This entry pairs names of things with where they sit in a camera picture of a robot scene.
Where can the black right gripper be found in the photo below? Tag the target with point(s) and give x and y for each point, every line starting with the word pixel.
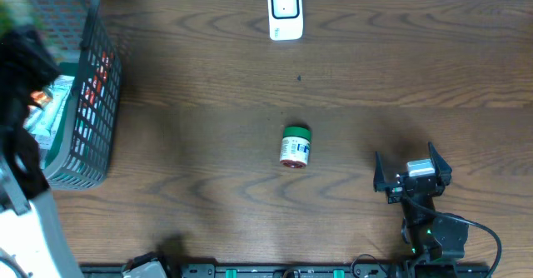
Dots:
pixel 395 192

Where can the green lid jar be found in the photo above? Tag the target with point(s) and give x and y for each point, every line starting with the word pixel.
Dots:
pixel 295 147

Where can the orange snack packet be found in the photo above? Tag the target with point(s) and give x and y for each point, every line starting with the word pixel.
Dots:
pixel 41 98

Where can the green tea carton box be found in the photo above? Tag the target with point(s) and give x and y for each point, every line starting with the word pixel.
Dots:
pixel 18 13

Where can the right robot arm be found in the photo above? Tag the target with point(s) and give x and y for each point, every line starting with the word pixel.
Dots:
pixel 437 239

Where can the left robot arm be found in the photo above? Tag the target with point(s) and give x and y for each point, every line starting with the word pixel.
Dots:
pixel 32 241

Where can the green white flat package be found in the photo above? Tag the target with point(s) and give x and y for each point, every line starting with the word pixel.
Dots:
pixel 43 124

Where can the grey plastic mesh basket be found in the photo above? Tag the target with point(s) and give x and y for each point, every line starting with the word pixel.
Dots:
pixel 81 151

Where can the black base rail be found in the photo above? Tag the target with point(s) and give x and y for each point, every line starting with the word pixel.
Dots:
pixel 361 269

